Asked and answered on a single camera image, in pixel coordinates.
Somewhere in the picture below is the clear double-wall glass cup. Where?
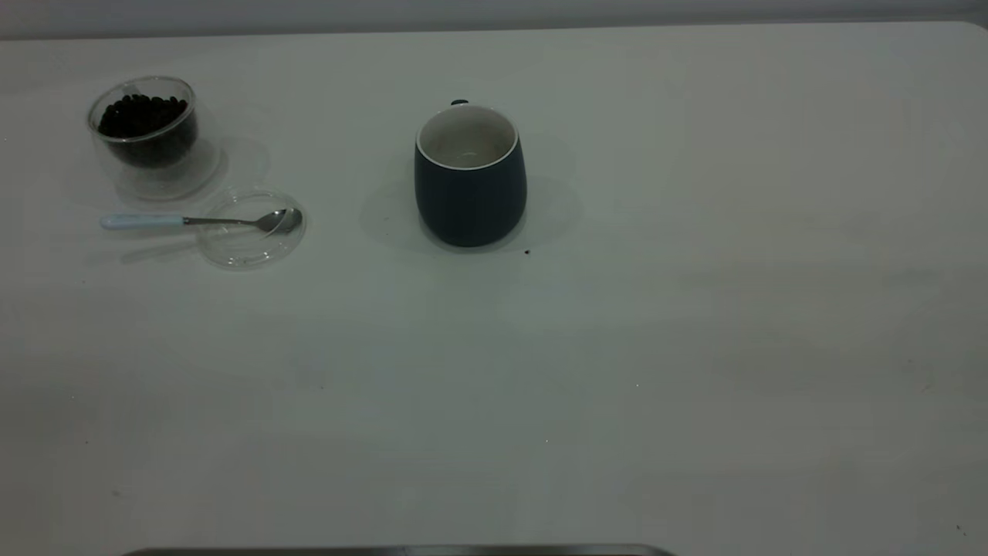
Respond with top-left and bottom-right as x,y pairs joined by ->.
86,75 -> 222,203

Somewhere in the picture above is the dark coffee beans pile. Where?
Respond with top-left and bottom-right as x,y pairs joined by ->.
98,93 -> 198,168

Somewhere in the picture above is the clear round glass lid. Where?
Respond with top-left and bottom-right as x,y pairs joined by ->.
197,190 -> 308,271

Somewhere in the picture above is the metal spoon with pale handle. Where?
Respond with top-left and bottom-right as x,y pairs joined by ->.
100,208 -> 303,235

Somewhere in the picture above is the dark grey ceramic mug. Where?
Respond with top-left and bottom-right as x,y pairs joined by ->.
414,99 -> 529,249

